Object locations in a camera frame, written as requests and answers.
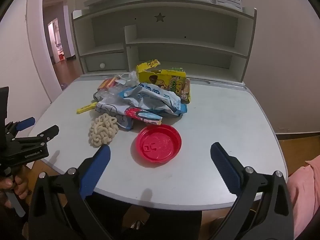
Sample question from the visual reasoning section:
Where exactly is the red blue snack wrapper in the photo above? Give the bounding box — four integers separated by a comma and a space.
125, 107, 163, 126

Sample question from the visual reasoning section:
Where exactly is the yellow cardboard box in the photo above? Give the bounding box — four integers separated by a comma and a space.
136, 59, 192, 104

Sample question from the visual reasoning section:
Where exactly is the clear plastic bag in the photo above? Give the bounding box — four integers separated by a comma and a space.
94, 85, 125, 102

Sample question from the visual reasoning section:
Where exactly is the pink bedding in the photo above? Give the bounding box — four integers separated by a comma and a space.
287, 155, 320, 239

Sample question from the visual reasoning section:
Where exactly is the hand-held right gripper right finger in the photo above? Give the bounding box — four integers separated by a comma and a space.
210, 142, 294, 240

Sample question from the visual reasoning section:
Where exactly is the red plastic lid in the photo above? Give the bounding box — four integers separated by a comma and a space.
135, 124, 182, 165

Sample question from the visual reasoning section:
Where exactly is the white desk shelf unit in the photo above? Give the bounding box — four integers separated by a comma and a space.
72, 1, 257, 83

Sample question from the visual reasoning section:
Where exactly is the dried instant noodle block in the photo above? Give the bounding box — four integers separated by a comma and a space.
88, 113, 120, 148

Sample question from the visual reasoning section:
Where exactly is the orange snack wrapper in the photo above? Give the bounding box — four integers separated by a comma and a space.
97, 78, 119, 90

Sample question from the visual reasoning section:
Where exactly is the white drawer with round knob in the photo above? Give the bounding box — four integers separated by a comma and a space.
84, 52, 127, 72

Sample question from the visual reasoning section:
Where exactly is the large blue white plastic bag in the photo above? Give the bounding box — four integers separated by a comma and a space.
119, 82, 188, 117

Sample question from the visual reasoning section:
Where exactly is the yellow paper strip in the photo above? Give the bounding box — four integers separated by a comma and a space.
76, 102, 97, 114

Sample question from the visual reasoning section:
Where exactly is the white crumpled plastic bag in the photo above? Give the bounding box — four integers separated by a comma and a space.
115, 71, 139, 88

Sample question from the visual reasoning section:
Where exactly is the person's left hand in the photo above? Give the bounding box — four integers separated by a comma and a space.
0, 166, 32, 207

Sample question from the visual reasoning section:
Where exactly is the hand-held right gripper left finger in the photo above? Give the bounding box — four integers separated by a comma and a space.
27, 144, 125, 240

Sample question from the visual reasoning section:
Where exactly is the blue white printed wrapper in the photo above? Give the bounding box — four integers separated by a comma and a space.
96, 100, 134, 131

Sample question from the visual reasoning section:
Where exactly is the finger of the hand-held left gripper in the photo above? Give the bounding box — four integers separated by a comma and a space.
5, 117, 36, 133
15, 125, 60, 147

